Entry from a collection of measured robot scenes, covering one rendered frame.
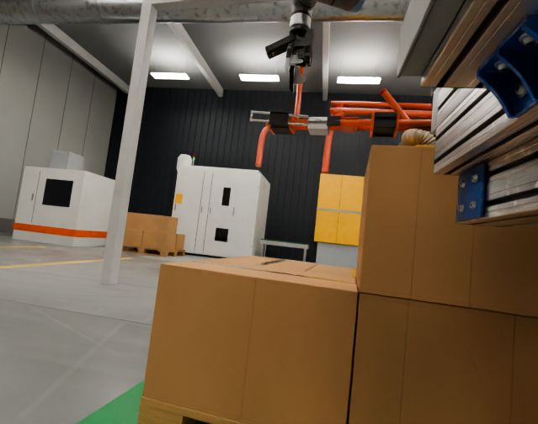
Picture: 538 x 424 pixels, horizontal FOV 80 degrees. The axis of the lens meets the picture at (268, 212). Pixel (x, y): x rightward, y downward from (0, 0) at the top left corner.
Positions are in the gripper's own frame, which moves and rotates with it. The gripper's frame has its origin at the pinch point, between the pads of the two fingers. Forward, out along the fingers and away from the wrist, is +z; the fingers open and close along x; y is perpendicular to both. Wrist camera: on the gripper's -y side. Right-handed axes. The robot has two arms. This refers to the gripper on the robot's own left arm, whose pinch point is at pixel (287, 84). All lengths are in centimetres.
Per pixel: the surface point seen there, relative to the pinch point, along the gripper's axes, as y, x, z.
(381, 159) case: 31.5, -19.9, 30.9
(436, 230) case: 46, -21, 49
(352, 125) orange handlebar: 23.6, -2.6, 15.3
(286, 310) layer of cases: 10, -18, 75
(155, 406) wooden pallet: -26, -16, 108
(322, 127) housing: 13.7, -1.8, 16.0
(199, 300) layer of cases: -16, -17, 76
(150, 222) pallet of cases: -380, 555, 48
